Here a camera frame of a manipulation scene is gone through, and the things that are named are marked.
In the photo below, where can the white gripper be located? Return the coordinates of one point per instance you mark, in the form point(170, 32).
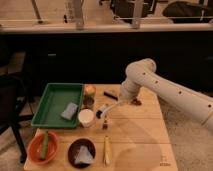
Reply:
point(129, 90)

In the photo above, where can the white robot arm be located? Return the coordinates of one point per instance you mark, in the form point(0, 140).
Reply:
point(142, 73)

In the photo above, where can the grey sponge in tray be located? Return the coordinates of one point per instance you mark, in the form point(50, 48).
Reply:
point(69, 111)

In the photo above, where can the green plastic tray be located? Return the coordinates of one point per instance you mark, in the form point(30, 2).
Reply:
point(55, 99)

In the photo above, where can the brown dried food pile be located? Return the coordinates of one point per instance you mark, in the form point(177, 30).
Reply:
point(136, 102)

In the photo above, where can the black rectangular block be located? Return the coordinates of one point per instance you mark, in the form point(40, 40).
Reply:
point(111, 95)

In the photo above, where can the orange fruit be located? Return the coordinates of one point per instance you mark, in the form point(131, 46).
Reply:
point(89, 90)

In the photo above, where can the small dark tin can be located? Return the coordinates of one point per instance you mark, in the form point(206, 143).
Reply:
point(88, 102)

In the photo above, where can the metal fork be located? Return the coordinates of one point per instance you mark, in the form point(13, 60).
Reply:
point(105, 123)

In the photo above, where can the white paper cup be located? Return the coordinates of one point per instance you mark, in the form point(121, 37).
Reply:
point(86, 117)

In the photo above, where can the dark brown bowl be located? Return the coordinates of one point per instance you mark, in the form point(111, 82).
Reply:
point(74, 149)

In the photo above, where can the grey cloth in bowl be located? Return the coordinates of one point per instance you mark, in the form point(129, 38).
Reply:
point(84, 156)

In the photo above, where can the green cucumber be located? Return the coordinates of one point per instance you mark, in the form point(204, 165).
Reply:
point(44, 146)

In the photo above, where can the orange bowl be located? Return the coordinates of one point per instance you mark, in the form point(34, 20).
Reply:
point(34, 148)

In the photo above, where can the black chair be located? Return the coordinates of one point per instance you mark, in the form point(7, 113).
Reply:
point(13, 97)

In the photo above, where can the yellow handled utensil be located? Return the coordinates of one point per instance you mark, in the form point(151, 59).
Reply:
point(107, 156)

